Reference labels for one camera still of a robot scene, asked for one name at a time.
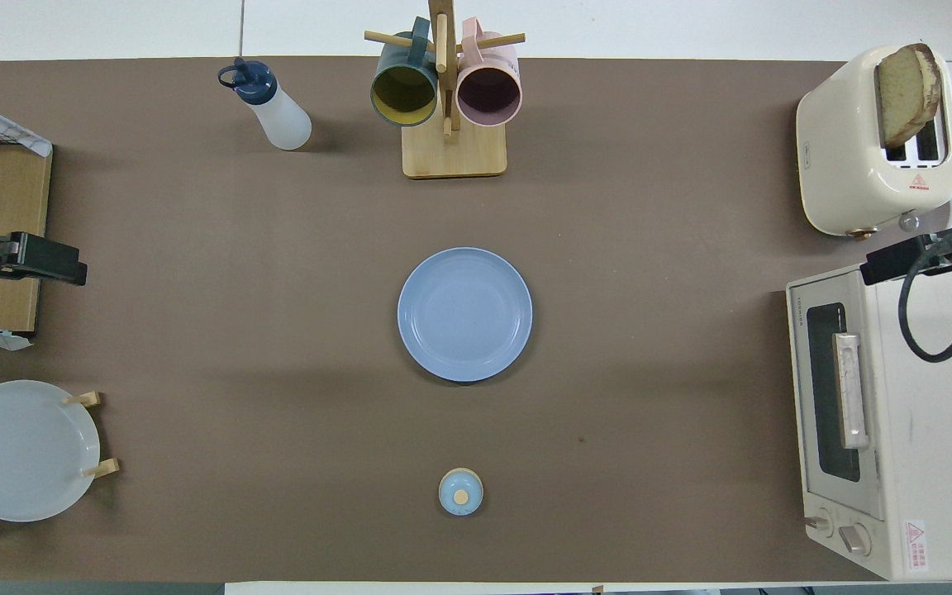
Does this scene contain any wooden shelf with wire basket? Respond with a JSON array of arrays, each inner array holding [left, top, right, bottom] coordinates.
[[0, 112, 54, 333]]

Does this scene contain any pink mug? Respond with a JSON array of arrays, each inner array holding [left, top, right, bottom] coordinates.
[[455, 18, 522, 128]]

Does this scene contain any pale grey plate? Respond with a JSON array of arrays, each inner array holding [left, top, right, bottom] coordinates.
[[0, 380, 102, 522]]

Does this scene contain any blue round plate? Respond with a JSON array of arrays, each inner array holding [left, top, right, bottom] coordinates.
[[397, 247, 533, 383]]

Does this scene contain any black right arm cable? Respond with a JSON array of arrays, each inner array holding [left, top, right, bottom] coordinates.
[[897, 240, 952, 363]]

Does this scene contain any cream two-slot toaster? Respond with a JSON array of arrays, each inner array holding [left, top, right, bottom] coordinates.
[[796, 44, 952, 240]]

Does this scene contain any white patterned shelf cloth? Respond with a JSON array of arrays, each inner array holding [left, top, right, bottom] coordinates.
[[0, 89, 54, 158]]

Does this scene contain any wooden mug tree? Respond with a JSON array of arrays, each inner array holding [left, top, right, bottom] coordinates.
[[364, 0, 526, 179]]

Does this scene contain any dark teal mug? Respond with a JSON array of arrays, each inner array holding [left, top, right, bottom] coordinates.
[[370, 17, 441, 128]]

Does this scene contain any toasted bread slice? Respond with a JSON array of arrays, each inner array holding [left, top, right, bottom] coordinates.
[[876, 43, 942, 150]]

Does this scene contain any wooden plate rack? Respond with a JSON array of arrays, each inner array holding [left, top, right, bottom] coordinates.
[[0, 391, 120, 521]]

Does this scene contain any brown table mat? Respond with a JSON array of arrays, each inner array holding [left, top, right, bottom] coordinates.
[[0, 56, 952, 583]]

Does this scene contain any white toaster oven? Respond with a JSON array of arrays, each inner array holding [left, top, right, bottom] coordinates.
[[786, 260, 952, 581]]

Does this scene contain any squeeze bottle with blue cap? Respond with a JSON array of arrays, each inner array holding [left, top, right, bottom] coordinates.
[[218, 58, 312, 151]]

